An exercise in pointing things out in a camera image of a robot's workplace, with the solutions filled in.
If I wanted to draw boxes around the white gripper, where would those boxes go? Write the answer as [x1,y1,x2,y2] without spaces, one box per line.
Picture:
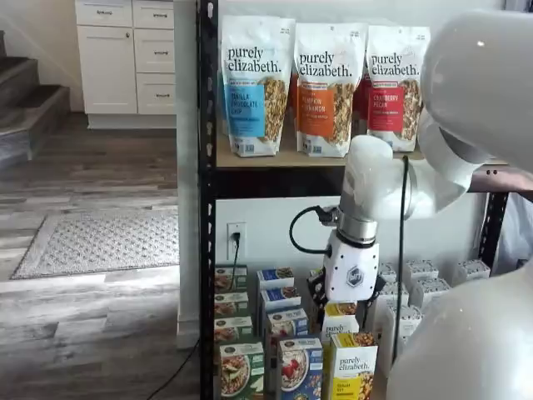
[306,228,387,333]

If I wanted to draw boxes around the blue white oatmeal box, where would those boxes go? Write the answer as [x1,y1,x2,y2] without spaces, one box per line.
[259,286,302,313]
[256,267,296,292]
[264,307,310,378]
[277,335,324,400]

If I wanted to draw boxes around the white patterned-top box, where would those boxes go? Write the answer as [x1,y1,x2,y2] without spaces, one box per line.
[373,281,411,312]
[452,259,491,287]
[401,258,440,281]
[376,262,398,284]
[411,277,453,309]
[376,306,425,363]

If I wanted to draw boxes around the green white oatmeal box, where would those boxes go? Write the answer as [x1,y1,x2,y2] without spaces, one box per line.
[214,290,250,320]
[214,315,254,346]
[219,341,266,400]
[214,263,248,294]

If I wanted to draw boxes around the black metal shelf rack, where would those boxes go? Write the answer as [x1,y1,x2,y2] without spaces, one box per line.
[195,0,533,400]

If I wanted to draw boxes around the white plastic bag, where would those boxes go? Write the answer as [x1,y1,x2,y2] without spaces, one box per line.
[497,193,533,276]

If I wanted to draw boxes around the orange label granola bag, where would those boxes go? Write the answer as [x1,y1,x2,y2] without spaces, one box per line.
[288,74,301,141]
[293,22,367,158]

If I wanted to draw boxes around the grey patterned rug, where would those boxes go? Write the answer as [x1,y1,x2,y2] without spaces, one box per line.
[10,206,180,280]

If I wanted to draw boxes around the blue label granola bag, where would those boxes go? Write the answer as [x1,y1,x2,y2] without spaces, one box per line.
[219,15,296,158]

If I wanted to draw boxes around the white drawer cabinet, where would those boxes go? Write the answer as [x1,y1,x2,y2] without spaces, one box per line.
[74,0,178,130]

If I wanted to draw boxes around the dark wooden stairs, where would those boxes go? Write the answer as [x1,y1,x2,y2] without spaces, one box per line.
[0,28,72,172]

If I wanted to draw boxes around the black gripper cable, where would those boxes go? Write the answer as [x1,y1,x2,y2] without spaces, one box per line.
[289,203,335,256]

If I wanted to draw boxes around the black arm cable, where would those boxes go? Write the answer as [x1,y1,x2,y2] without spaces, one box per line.
[390,154,410,370]

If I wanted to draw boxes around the white wall outlet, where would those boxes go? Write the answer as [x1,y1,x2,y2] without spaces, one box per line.
[227,222,247,260]

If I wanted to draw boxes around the black power cord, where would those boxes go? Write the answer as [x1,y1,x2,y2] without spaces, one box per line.
[141,230,243,400]

